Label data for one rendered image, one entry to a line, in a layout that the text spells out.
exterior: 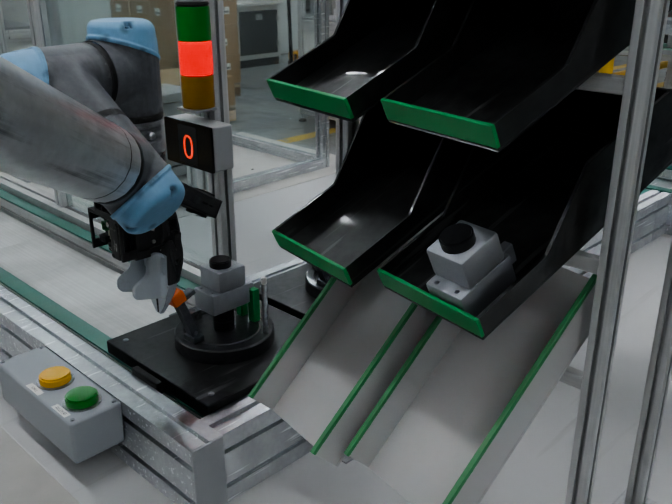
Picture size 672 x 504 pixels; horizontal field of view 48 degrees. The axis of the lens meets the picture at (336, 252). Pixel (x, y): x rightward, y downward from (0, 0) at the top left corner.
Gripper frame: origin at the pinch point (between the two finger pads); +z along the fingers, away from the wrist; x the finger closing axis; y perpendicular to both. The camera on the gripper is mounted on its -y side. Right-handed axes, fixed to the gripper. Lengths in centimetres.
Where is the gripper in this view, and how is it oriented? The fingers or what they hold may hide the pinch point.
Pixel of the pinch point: (164, 301)
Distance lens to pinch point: 101.0
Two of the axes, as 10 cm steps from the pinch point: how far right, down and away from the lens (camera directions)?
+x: 7.2, 2.6, -6.5
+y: -7.0, 2.7, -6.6
